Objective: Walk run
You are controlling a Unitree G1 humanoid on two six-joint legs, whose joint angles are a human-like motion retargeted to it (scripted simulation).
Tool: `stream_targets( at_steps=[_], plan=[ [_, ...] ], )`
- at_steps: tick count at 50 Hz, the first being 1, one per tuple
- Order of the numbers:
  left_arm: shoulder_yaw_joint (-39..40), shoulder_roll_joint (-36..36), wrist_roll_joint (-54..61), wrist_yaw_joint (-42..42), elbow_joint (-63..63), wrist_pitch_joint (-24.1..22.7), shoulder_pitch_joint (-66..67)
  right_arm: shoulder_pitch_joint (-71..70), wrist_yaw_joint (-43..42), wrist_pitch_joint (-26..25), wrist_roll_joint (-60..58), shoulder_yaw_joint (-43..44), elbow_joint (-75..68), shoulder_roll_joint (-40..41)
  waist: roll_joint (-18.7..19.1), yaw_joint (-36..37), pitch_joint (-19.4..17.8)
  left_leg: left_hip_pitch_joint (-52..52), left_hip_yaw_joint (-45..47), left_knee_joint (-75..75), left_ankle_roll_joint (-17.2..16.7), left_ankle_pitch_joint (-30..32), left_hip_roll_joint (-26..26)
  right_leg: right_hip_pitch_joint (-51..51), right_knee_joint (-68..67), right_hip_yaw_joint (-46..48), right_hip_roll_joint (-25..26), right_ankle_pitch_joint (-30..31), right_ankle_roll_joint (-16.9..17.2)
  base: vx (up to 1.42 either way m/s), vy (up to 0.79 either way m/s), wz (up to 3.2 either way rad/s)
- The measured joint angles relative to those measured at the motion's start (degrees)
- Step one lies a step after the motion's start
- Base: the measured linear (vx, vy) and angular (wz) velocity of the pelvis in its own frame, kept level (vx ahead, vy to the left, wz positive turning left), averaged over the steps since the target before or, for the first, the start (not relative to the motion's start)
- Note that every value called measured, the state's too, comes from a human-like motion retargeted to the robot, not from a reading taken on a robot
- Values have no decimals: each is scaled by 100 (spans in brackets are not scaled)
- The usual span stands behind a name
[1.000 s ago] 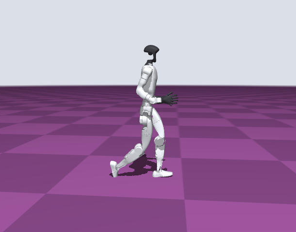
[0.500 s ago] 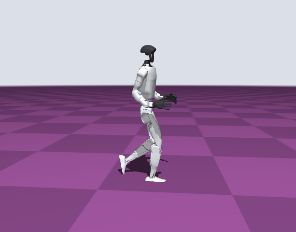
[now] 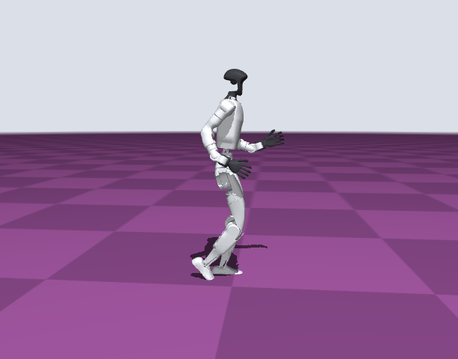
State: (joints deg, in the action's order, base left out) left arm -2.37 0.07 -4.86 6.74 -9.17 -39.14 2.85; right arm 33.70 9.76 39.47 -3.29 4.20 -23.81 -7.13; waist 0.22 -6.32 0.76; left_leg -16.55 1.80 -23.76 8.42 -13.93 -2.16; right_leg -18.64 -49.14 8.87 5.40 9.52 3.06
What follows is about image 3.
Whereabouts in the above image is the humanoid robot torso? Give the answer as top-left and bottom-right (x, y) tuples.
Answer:
(214, 96), (244, 178)

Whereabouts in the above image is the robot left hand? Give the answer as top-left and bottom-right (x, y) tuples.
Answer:
(255, 129), (285, 150)

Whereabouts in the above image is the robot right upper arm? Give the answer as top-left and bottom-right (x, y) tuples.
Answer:
(201, 100), (236, 139)

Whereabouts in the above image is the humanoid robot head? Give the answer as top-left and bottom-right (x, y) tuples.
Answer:
(224, 69), (247, 101)

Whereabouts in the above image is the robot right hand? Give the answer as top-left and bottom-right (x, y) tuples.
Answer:
(218, 155), (252, 179)

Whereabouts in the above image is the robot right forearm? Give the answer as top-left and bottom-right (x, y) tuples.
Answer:
(201, 129), (228, 165)

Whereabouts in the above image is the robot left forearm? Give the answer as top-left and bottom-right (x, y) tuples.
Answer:
(237, 139), (263, 153)

